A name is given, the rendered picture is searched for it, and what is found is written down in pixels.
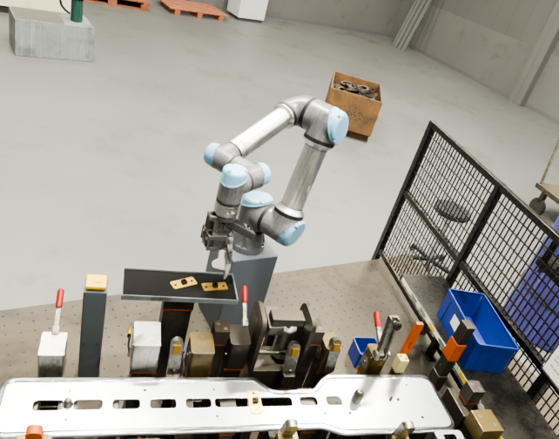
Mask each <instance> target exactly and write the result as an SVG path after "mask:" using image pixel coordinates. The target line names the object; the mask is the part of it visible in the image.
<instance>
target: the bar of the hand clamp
mask: <svg viewBox="0 0 559 439"><path fill-rule="evenodd" d="M400 329H401V324H400V318H399V317H398V316H397V315H389V316H388V317H387V321H386V324H385V327H384V329H383V332H382V335H381V339H380V342H379V344H378V347H377V349H376V350H377V351H378V353H379V357H378V359H377V360H376V361H378V360H379V358H380V356H381V351H382V349H383V348H384V354H385V355H384V356H383V358H384V360H383V361H385V360H386V359H387V355H388V352H389V349H390V347H391V344H392V342H393V339H394V335H395V332H396V331H398V330H400Z"/></svg>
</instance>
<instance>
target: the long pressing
mask: <svg viewBox="0 0 559 439"><path fill-rule="evenodd" d="M405 384H407V386H406V385H405ZM358 388H360V389H362V390H363V392H364V396H363V398H362V400H361V402H360V404H354V403H353V402H352V400H351V398H352V396H353V394H354V391H355V390H356V389H358ZM144 389H146V391H144ZM213 389H215V390H213ZM69 390H71V392H70V391H69ZM247 390H258V391H259V395H260V399H261V398H289V399H290V400H291V402H292V405H291V406H262V408H263V413H262V414H252V413H251V410H250V405H249V406H248V407H217V406H216V403H215V400H217V399H247V400H248V396H247ZM390 396H392V397H393V399H392V401H391V402H390V401H389V400H388V399H389V398H390ZM67 397H70V398H71V402H72V403H73V406H72V407H71V408H64V399H65V398H67ZM328 397H338V398H340V400H341V405H329V404H328V403H327V398H328ZM300 398H315V399H316V402H317V405H307V406H304V405H302V404H301V403H300ZM397 398H400V400H399V401H397ZM196 399H208V400H210V401H211V407H209V408H188V407H187V406H186V401H187V400H196ZM132 400H137V401H139V408H138V409H115V408H113V403H114V402H115V401H132ZM152 400H174V401H175V402H176V407H175V408H166V409H153V408H152V407H151V401H152ZM77 401H101V402H102V408H101V409H74V403H75V402H77ZM35 402H62V404H63V407H62V404H61V407H62V408H61V409H60V410H34V409H33V406H34V403H35ZM348 412H351V414H349V413H348ZM324 413H327V414H326V415H324ZM216 415H218V416H219V417H216ZM422 416H423V417H424V419H423V418H421V417H422ZM64 419H67V421H65V420H64ZM286 419H296V420H297V422H298V427H299V428H298V430H313V429H323V430H326V431H329V432H332V433H335V434H337V435H340V436H379V435H391V434H392V433H393V432H394V431H395V430H396V429H397V428H398V427H399V425H400V424H401V423H402V422H403V421H412V422H413V423H414V427H415V430H414V431H413V432H412V433H411V434H424V433H434V432H435V431H436V430H453V429H454V428H455V423H454V421H453V419H452V417H451V415H450V414H449V413H448V410H447V408H446V406H445V405H444V403H443V401H442V399H441V397H440V396H439V394H438V392H437V390H436V388H435V387H434V384H433V383H432V382H431V381H430V379H429V378H428V377H427V376H425V375H324V376H323V377H322V378H321V379H320V380H319V382H318V383H317V384H316V385H315V387H314V388H312V389H281V390H277V389H272V388H269V387H267V385H265V384H264V383H262V382H260V381H259V380H258V379H255V378H252V377H14V378H10V379H9V380H7V381H5V382H4V383H3V384H2V386H1V387H0V439H17V438H18V437H19V436H20V435H25V434H26V429H27V427H28V426H29V425H32V424H40V425H41V426H43V427H44V434H50V435H51V436H52V439H58V438H83V437H108V436H159V435H184V434H211V433H236V432H262V431H279V430H280V428H281V426H282V425H283V423H284V422H285V421H286Z"/></svg>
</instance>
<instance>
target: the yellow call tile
mask: <svg viewBox="0 0 559 439"><path fill-rule="evenodd" d="M106 281H107V275H98V274H87V279H86V284H85V289H97V290H105V289H106Z"/></svg>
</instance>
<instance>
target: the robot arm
mask: <svg viewBox="0 0 559 439"><path fill-rule="evenodd" d="M293 126H299V127H301V128H302V129H304V130H305V133H304V135H303V137H304V140H305V144H304V146H303V149H302V151H301V153H300V156H299V159H298V161H297V164H296V166H295V168H294V170H293V174H292V176H291V178H290V180H289V183H288V185H287V188H286V190H285V193H284V195H283V198H282V200H281V201H280V202H277V203H276V204H275V205H274V204H273V197H272V196H271V195H270V194H268V193H266V192H260V191H254V190H255V189H258V188H261V187H262V186H264V185H266V184H268V183H269V181H270V179H271V171H270V169H269V167H268V166H267V165H266V164H265V163H262V162H259V163H254V164H253V163H251V162H250V161H248V160H246V159H245V158H246V157H247V156H248V155H250V154H251V153H253V152H254V151H256V150H257V149H258V148H260V147H261V146H262V145H263V144H265V143H266V142H267V141H269V140H270V139H272V138H273V137H275V136H276V135H277V134H279V133H280V132H282V131H283V130H285V129H290V128H292V127H293ZM347 129H348V116H347V114H346V113H345V112H344V111H342V110H340V109H339V108H338V107H334V106H332V105H330V104H327V103H325V102H323V101H321V100H319V99H317V98H315V97H313V96H308V95H301V96H296V97H291V98H288V99H285V100H283V101H281V102H280V103H278V104H277V105H275V106H274V107H273V111H271V112H270V113H268V114H267V115H266V116H265V117H263V118H262V119H260V120H259V121H257V122H256V123H254V124H253V125H251V126H250V127H248V128H247V129H245V130H244V131H243V132H241V133H240V134H238V135H237V136H235V137H234V138H232V139H231V140H229V141H228V142H226V143H225V144H223V145H221V144H218V143H211V144H209V146H207V147H206V149H205V152H204V161H205V162H206V163H207V164H208V165H209V166H210V167H212V168H213V169H216V170H218V171H219V172H222V173H221V175H220V178H219V189H218V192H217V197H216V200H215V204H214V208H213V211H208V212H207V215H206V220H205V224H203V226H202V231H201V235H200V238H202V243H204V246H205V250H206V251H210V250H211V251H218V249H223V247H224V248H225V250H220V251H219V256H218V258H217V259H216V260H214V261H213V262H212V267H213V268H216V269H219V270H223V271H224V272H223V280H225V279H226V277H227V275H228V274H229V270H230V266H231V263H232V250H234V251H236V252H238V253H242V254H245V255H256V254H259V253H262V252H263V250H264V247H265V244H266V243H265V235H267V236H268V237H270V238H271V239H273V240H275V241H276V242H277V243H280V244H281V245H283V246H284V247H289V246H291V245H292V244H293V243H295V242H296V241H297V240H298V239H299V238H300V236H301V235H302V234H303V232H304V231H305V228H306V223H305V222H304V221H302V220H303V218H304V215H305V214H304V213H303V210H302V209H303V207H304V205H305V203H306V200H307V197H308V195H309V193H310V191H311V189H312V187H313V183H314V181H315V179H316V177H317V175H318V172H319V170H320V167H321V165H322V163H323V160H324V158H325V157H326V154H327V151H329V150H332V149H333V148H334V146H335V145H339V144H340V143H341V142H342V140H343V139H344V138H345V137H346V134H347ZM243 194H244V196H243ZM242 197H243V198H242ZM241 200H242V201H241ZM237 216H238V218H237ZM203 229H204V231H203Z"/></svg>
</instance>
